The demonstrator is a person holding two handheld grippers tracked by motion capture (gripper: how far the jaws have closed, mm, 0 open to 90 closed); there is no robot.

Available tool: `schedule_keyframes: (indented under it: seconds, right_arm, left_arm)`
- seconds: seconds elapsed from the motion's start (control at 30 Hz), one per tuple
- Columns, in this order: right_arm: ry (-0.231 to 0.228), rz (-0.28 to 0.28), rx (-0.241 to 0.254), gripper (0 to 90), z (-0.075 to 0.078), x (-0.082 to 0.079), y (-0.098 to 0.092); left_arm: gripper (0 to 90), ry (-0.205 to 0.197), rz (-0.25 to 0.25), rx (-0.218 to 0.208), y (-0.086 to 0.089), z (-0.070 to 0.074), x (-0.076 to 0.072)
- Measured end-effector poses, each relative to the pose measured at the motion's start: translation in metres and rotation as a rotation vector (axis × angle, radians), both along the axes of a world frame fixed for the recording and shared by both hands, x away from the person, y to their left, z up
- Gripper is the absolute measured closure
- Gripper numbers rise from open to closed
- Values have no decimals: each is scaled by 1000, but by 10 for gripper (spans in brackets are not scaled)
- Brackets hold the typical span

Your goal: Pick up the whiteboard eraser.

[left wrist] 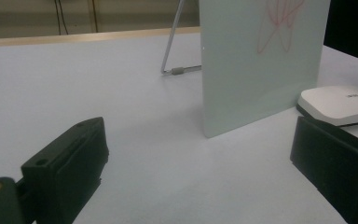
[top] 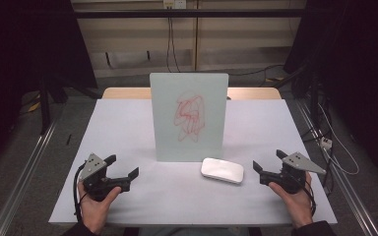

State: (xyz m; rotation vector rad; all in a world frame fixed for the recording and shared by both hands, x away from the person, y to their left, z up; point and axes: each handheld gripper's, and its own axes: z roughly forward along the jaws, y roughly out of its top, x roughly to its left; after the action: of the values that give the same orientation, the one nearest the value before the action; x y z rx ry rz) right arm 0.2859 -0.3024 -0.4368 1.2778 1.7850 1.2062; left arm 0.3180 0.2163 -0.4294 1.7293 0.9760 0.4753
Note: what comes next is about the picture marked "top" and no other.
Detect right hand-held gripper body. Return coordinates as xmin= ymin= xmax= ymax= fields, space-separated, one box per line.
xmin=280 ymin=151 xmax=327 ymax=195

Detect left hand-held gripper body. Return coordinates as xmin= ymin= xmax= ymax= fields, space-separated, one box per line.
xmin=78 ymin=152 xmax=113 ymax=202

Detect white board eraser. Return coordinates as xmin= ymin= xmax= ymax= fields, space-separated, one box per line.
xmin=200 ymin=157 xmax=245 ymax=185

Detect person's right hand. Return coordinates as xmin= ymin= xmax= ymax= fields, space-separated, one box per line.
xmin=268 ymin=171 xmax=315 ymax=229

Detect person's left hand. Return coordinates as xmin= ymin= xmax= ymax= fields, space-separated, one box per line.
xmin=77 ymin=181 xmax=123 ymax=236

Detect white table mat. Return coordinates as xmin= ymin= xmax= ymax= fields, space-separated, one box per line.
xmin=48 ymin=98 xmax=339 ymax=227

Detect white power strip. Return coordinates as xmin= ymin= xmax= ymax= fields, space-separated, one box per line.
xmin=319 ymin=136 xmax=334 ymax=150

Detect black metal stand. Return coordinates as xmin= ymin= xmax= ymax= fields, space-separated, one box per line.
xmin=36 ymin=73 xmax=71 ymax=136
xmin=289 ymin=62 xmax=334 ymax=139

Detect wooden table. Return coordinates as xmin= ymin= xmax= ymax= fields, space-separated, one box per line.
xmin=101 ymin=87 xmax=283 ymax=100

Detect pale glass whiteboard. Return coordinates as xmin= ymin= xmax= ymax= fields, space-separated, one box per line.
xmin=149 ymin=72 xmax=229 ymax=163

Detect black curtain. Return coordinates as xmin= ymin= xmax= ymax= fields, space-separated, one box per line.
xmin=0 ymin=0 xmax=98 ymax=178
xmin=283 ymin=0 xmax=378 ymax=188

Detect yellow vertical pipe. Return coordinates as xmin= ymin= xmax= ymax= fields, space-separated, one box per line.
xmin=193 ymin=0 xmax=201 ymax=72

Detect black horizontal bar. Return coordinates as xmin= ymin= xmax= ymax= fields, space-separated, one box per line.
xmin=73 ymin=8 xmax=307 ymax=20

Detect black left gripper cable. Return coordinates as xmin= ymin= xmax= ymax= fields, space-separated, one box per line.
xmin=72 ymin=162 xmax=89 ymax=222

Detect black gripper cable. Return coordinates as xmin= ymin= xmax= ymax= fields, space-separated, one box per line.
xmin=72 ymin=162 xmax=89 ymax=222
xmin=303 ymin=181 xmax=318 ymax=218

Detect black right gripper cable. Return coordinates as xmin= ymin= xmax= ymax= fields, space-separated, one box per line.
xmin=303 ymin=181 xmax=318 ymax=218

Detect white cable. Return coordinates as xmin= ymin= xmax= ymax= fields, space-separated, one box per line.
xmin=317 ymin=102 xmax=360 ymax=176

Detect aluminium floor rail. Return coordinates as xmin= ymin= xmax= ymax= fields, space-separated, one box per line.
xmin=294 ymin=98 xmax=378 ymax=236
xmin=0 ymin=119 xmax=60 ymax=236

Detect black floor cable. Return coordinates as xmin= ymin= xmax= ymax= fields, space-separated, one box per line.
xmin=227 ymin=64 xmax=285 ymax=78

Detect black hanging wall cables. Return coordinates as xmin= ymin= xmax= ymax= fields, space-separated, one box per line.
xmin=165 ymin=17 xmax=181 ymax=74

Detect white wall socket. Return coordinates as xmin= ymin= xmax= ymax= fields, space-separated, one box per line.
xmin=162 ymin=0 xmax=188 ymax=10

